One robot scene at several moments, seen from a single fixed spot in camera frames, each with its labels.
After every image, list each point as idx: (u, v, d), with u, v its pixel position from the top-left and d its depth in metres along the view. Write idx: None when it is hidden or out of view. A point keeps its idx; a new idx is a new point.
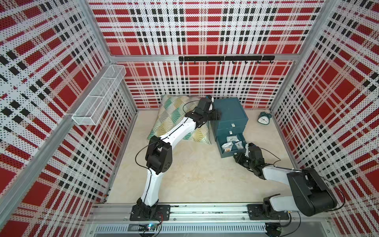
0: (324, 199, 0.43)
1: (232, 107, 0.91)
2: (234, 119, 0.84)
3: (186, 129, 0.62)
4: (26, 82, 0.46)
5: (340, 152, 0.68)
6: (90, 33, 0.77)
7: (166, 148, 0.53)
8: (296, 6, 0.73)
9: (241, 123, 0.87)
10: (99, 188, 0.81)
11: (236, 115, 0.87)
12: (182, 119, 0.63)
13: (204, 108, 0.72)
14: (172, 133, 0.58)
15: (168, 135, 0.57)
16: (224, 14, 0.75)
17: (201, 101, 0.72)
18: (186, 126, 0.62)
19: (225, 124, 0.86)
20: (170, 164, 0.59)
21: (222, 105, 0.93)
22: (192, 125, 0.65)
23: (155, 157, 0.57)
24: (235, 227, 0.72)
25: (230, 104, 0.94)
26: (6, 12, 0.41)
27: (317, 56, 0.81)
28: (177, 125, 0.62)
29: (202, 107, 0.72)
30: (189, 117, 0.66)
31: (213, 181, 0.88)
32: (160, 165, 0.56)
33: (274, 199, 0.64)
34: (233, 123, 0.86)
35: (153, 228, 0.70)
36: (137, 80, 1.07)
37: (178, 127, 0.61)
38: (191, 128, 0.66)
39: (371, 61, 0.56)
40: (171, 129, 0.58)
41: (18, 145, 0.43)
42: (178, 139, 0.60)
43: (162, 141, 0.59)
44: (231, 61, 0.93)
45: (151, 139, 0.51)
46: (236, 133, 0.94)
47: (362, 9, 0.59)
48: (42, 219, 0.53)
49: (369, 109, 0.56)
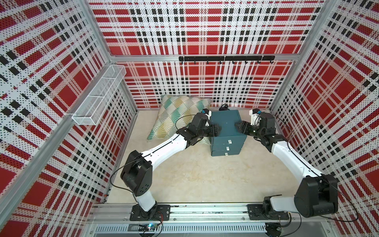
0: (326, 207, 0.42)
1: (232, 120, 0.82)
2: (230, 136, 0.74)
3: (172, 148, 0.54)
4: (26, 82, 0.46)
5: (340, 152, 0.68)
6: (90, 33, 0.77)
7: (144, 168, 0.45)
8: (296, 6, 0.73)
9: (238, 139, 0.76)
10: (99, 188, 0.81)
11: (234, 130, 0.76)
12: (173, 135, 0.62)
13: (199, 124, 0.64)
14: (157, 150, 0.50)
15: (152, 152, 0.49)
16: (224, 14, 0.75)
17: (196, 117, 0.64)
18: (174, 144, 0.55)
19: (221, 140, 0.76)
20: (148, 185, 0.49)
21: (218, 118, 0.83)
22: (181, 144, 0.57)
23: (132, 177, 0.48)
24: (235, 227, 0.72)
25: (229, 116, 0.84)
26: (6, 12, 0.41)
27: (317, 56, 0.81)
28: (168, 141, 0.55)
29: (196, 124, 0.65)
30: (180, 134, 0.59)
31: (213, 181, 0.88)
32: (135, 187, 0.47)
33: (275, 200, 0.64)
34: (229, 140, 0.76)
35: (153, 228, 0.70)
36: (137, 80, 1.07)
37: (166, 144, 0.53)
38: (180, 147, 0.58)
39: (371, 61, 0.56)
40: (156, 146, 0.52)
41: (18, 145, 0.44)
42: (163, 157, 0.52)
43: (143, 159, 0.50)
44: (231, 61, 0.93)
45: (131, 156, 0.48)
46: (233, 148, 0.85)
47: (362, 9, 0.59)
48: (42, 219, 0.53)
49: (370, 108, 0.56)
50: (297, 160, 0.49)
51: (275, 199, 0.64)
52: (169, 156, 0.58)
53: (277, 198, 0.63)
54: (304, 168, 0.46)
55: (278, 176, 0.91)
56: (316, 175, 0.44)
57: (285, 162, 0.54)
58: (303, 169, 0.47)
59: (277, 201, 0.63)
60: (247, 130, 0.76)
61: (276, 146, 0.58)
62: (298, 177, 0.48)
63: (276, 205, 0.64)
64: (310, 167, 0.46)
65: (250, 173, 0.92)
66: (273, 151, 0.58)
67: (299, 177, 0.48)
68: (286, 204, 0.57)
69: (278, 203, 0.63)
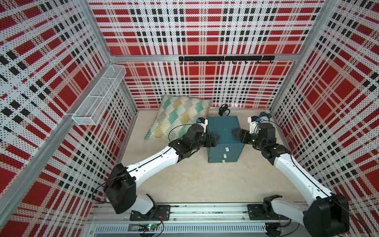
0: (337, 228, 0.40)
1: (231, 127, 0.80)
2: (227, 142, 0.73)
3: (163, 162, 0.51)
4: (26, 82, 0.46)
5: (340, 152, 0.68)
6: (90, 33, 0.77)
7: (127, 184, 0.42)
8: (296, 6, 0.73)
9: (236, 147, 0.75)
10: (99, 188, 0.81)
11: (232, 137, 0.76)
12: (165, 148, 0.55)
13: (192, 138, 0.61)
14: (143, 165, 0.47)
15: (138, 167, 0.46)
16: (224, 14, 0.75)
17: (190, 130, 0.60)
18: (165, 157, 0.52)
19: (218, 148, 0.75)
20: (132, 202, 0.47)
21: (216, 125, 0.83)
22: (171, 159, 0.54)
23: (113, 192, 0.45)
24: (235, 227, 0.72)
25: (228, 122, 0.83)
26: (6, 12, 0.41)
27: (317, 56, 0.81)
28: (157, 155, 0.52)
29: (190, 137, 0.61)
30: (172, 147, 0.56)
31: (213, 181, 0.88)
32: (117, 204, 0.44)
33: (278, 205, 0.63)
34: (226, 147, 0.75)
35: (153, 228, 0.70)
36: (137, 80, 1.07)
37: (156, 158, 0.50)
38: (171, 161, 0.55)
39: (371, 61, 0.56)
40: (144, 160, 0.49)
41: (18, 145, 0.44)
42: (151, 173, 0.49)
43: (128, 174, 0.48)
44: (231, 61, 0.93)
45: (115, 169, 0.45)
46: (231, 156, 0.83)
47: (362, 9, 0.59)
48: (42, 219, 0.53)
49: (369, 109, 0.56)
50: (304, 177, 0.47)
51: (278, 204, 0.62)
52: (161, 170, 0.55)
53: (281, 204, 0.61)
54: (313, 186, 0.44)
55: (278, 176, 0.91)
56: (326, 195, 0.42)
57: (290, 177, 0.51)
58: (311, 188, 0.44)
59: (280, 208, 0.62)
60: (246, 138, 0.72)
61: (280, 161, 0.55)
62: (306, 196, 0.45)
63: (277, 209, 0.63)
64: (318, 185, 0.44)
65: (250, 173, 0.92)
66: (276, 165, 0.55)
67: (308, 196, 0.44)
68: (289, 213, 0.56)
69: (280, 209, 0.62)
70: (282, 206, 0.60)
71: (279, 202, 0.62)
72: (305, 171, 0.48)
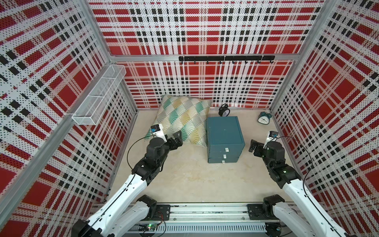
0: None
1: (231, 127, 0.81)
2: (226, 142, 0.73)
3: (130, 195, 0.48)
4: (26, 82, 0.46)
5: (340, 152, 0.68)
6: (90, 33, 0.77)
7: None
8: (296, 6, 0.73)
9: (235, 147, 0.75)
10: (99, 188, 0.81)
11: (231, 138, 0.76)
12: (129, 177, 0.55)
13: (154, 155, 0.57)
14: (108, 209, 0.44)
15: (102, 212, 0.43)
16: (224, 14, 0.75)
17: (149, 149, 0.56)
18: (131, 189, 0.49)
19: (217, 148, 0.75)
20: None
21: (217, 125, 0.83)
22: (137, 186, 0.50)
23: None
24: (235, 227, 0.72)
25: (228, 123, 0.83)
26: (5, 12, 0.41)
27: (317, 56, 0.81)
28: (121, 191, 0.48)
29: (152, 155, 0.58)
30: (137, 174, 0.53)
31: (213, 181, 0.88)
32: None
33: (282, 214, 0.61)
34: (226, 148, 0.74)
35: (153, 228, 0.70)
36: (137, 80, 1.07)
37: (120, 195, 0.47)
38: (139, 188, 0.51)
39: (371, 61, 0.56)
40: (109, 200, 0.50)
41: (18, 145, 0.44)
42: (120, 212, 0.45)
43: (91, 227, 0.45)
44: (231, 61, 0.93)
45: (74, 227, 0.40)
46: (230, 157, 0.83)
47: (362, 9, 0.59)
48: (42, 219, 0.53)
49: (369, 108, 0.56)
50: (316, 212, 0.45)
51: (281, 213, 0.62)
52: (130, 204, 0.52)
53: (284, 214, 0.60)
54: (325, 223, 0.42)
55: None
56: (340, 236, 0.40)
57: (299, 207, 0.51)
58: (324, 226, 0.42)
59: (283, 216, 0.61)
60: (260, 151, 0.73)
61: (290, 188, 0.53)
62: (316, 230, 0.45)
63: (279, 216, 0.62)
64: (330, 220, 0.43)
65: (250, 172, 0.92)
66: (285, 190, 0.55)
67: (320, 233, 0.44)
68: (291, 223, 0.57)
69: (282, 217, 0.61)
70: (284, 216, 0.60)
71: (282, 211, 0.61)
72: (317, 202, 0.46)
